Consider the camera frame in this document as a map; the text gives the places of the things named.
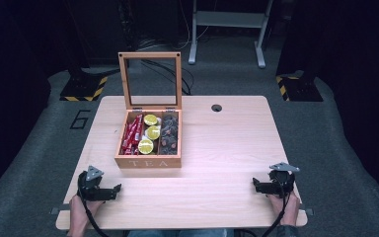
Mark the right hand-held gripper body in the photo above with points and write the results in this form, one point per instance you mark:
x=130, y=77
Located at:
x=282, y=184

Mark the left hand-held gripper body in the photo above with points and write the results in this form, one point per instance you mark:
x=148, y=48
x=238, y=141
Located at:
x=90, y=189

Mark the person's left hand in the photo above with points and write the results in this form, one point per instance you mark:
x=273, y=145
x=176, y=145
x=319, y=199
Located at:
x=79, y=210

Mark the person's right hand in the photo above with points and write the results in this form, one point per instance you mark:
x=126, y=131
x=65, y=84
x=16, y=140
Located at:
x=291, y=209

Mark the wooden tea box with lid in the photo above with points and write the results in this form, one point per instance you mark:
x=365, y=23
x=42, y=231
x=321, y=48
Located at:
x=148, y=162

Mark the lemon slice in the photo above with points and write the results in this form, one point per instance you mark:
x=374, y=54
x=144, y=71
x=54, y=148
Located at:
x=153, y=133
x=145, y=146
x=150, y=119

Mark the bundle of red stick packets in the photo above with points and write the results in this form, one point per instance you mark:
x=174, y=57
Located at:
x=131, y=135

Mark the pile of dark tea packets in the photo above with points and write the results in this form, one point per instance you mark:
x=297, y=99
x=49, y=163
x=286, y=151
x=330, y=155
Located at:
x=169, y=133

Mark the black hazard-striped stand base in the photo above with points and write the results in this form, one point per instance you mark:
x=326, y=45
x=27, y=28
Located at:
x=301, y=89
x=84, y=89

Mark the white metal stand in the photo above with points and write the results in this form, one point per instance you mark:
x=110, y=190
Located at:
x=227, y=19

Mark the grey table bracket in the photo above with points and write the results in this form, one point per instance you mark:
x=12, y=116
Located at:
x=306, y=209
x=59, y=209

